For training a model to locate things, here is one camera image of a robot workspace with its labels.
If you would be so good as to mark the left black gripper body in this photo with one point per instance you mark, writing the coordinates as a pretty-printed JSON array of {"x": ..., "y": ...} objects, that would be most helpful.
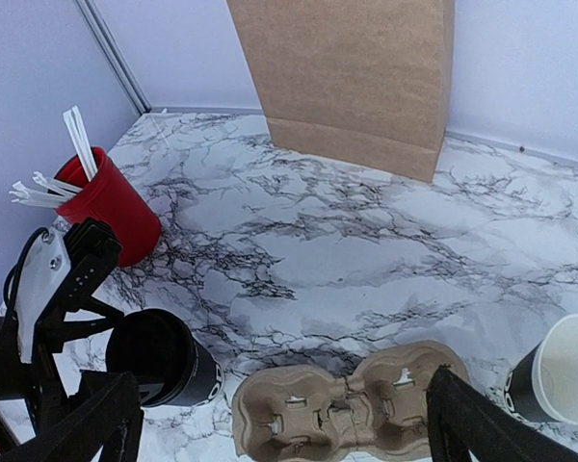
[{"x": 38, "y": 384}]

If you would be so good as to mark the brown paper bag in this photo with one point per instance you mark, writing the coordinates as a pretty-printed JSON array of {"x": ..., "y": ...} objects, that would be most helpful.
[{"x": 363, "y": 82}]

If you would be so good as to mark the black paper coffee cup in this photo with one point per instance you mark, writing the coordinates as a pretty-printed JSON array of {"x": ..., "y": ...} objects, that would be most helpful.
[{"x": 206, "y": 381}]

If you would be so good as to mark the black plastic cup lid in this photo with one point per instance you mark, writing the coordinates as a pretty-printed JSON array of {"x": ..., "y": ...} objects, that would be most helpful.
[{"x": 159, "y": 349}]

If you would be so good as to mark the red cylindrical holder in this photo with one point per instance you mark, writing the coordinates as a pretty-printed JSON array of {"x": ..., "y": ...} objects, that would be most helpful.
[{"x": 109, "y": 197}]

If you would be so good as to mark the left aluminium frame post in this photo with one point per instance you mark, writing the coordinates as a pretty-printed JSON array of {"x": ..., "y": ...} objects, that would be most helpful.
[{"x": 110, "y": 50}]

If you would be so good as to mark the cardboard cup carrier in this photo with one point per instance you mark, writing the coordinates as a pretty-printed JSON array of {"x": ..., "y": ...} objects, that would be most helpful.
[{"x": 304, "y": 413}]

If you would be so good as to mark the white sachet in holder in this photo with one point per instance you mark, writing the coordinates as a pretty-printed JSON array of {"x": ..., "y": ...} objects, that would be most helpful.
[{"x": 49, "y": 192}]

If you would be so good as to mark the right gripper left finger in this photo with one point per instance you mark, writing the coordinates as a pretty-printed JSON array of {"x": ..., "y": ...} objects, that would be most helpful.
[{"x": 103, "y": 419}]

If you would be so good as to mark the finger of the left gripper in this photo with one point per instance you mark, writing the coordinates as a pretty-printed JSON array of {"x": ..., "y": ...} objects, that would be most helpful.
[{"x": 84, "y": 320}]

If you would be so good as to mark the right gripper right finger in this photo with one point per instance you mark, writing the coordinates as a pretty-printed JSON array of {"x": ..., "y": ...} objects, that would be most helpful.
[{"x": 463, "y": 424}]

